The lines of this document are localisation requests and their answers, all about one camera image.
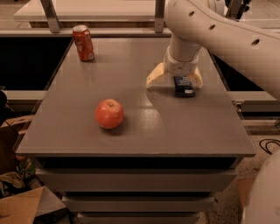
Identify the grey drawer cabinet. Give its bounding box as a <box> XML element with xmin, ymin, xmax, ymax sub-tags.
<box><xmin>17</xmin><ymin>38</ymin><xmax>255</xmax><ymax>224</ymax></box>

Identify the cardboard box bottom right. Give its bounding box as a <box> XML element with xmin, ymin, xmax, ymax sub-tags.
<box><xmin>236</xmin><ymin>178</ymin><xmax>255</xmax><ymax>207</ymax></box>

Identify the white counter in background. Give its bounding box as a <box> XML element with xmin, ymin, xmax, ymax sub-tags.
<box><xmin>13</xmin><ymin>0</ymin><xmax>156</xmax><ymax>22</ymax></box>

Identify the red apple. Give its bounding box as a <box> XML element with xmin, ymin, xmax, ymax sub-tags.
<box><xmin>94</xmin><ymin>99</ymin><xmax>124</xmax><ymax>130</ymax></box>

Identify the dark blue rxbar wrapper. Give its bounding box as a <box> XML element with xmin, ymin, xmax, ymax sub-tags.
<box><xmin>173</xmin><ymin>76</ymin><xmax>195</xmax><ymax>98</ymax></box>

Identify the black cable on floor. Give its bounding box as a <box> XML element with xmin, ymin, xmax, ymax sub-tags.
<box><xmin>258</xmin><ymin>138</ymin><xmax>280</xmax><ymax>156</ymax></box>

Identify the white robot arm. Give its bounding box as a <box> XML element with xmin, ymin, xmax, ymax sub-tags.
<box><xmin>146</xmin><ymin>0</ymin><xmax>280</xmax><ymax>224</ymax></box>

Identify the cardboard box bottom left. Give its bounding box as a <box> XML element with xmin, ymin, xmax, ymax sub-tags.
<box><xmin>0</xmin><ymin>186</ymin><xmax>66</xmax><ymax>224</ymax></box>

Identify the cardboard box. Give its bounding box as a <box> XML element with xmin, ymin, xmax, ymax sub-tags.
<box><xmin>0</xmin><ymin>186</ymin><xmax>66</xmax><ymax>224</ymax></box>
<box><xmin>236</xmin><ymin>178</ymin><xmax>255</xmax><ymax>207</ymax></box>

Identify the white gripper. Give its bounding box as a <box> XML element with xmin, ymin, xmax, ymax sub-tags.
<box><xmin>146</xmin><ymin>47</ymin><xmax>203</xmax><ymax>88</ymax></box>

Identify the metal railing frame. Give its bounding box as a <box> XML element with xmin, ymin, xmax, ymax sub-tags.
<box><xmin>0</xmin><ymin>0</ymin><xmax>280</xmax><ymax>39</ymax></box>

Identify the red coke can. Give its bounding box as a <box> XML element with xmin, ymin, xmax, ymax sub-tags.
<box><xmin>73</xmin><ymin>25</ymin><xmax>95</xmax><ymax>61</ymax></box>

